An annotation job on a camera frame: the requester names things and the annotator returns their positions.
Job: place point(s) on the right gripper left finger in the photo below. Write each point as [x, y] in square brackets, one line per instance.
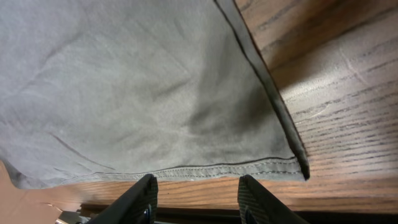
[138, 205]

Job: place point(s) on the grey cotton shorts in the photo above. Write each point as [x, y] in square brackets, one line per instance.
[114, 90]

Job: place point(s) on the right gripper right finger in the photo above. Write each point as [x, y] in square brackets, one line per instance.
[259, 206]

